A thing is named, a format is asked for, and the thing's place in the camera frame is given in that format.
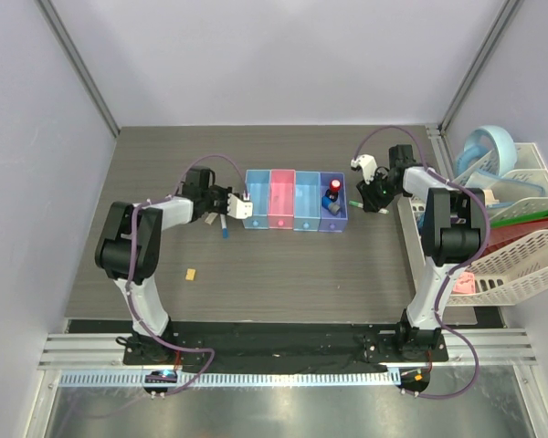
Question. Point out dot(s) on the stack of books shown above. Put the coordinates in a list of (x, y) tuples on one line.
[(490, 199)]

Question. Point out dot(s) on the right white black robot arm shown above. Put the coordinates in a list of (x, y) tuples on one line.
[(455, 230)]

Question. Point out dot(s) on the left light blue bin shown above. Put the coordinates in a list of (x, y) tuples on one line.
[(257, 182)]

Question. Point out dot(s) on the red cap black stamp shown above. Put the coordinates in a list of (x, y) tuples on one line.
[(333, 190)]

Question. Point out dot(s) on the white slotted cable duct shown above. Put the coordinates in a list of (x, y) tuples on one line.
[(134, 378)]

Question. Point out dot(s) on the white plastic file rack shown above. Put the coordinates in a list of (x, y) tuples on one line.
[(515, 264)]

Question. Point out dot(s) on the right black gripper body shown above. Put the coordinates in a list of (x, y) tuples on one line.
[(379, 193)]

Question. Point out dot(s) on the blue grey glue stick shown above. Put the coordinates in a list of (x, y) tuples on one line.
[(331, 204)]

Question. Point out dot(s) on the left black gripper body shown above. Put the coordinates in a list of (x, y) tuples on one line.
[(216, 199)]

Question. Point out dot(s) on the blue white marker pen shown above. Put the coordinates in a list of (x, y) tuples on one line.
[(223, 223)]

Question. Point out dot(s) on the small yellow eraser block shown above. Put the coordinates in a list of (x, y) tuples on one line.
[(190, 274)]

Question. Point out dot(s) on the right control board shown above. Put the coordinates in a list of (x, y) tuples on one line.
[(414, 381)]

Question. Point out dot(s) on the pink item in rack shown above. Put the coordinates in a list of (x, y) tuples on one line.
[(465, 284)]

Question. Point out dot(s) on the pink plastic bin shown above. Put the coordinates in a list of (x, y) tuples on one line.
[(281, 199)]

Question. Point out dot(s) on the left control board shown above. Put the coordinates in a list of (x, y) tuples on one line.
[(160, 381)]

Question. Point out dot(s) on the purple plastic bin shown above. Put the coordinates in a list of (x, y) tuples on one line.
[(333, 223)]

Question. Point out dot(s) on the light blue tape roll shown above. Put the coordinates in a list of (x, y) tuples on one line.
[(491, 144)]

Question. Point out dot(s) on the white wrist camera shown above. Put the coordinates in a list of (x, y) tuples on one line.
[(366, 165), (239, 207)]

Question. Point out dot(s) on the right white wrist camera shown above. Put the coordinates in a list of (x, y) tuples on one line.
[(366, 165)]

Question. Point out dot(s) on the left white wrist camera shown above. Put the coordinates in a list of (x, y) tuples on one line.
[(239, 207)]

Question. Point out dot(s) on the light blue bin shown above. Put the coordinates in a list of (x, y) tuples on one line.
[(307, 201), (257, 182)]

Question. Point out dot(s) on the control board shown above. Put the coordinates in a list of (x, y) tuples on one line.
[(160, 381), (414, 381)]

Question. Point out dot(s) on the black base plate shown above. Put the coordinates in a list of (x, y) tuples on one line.
[(281, 347)]

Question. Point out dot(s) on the green white marker pen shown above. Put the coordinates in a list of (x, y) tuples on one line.
[(361, 206)]

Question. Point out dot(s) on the red green folders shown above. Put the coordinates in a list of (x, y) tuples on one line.
[(508, 231)]

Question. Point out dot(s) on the long beige eraser block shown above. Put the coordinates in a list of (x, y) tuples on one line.
[(210, 219)]

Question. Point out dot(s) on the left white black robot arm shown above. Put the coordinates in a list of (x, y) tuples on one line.
[(128, 251)]

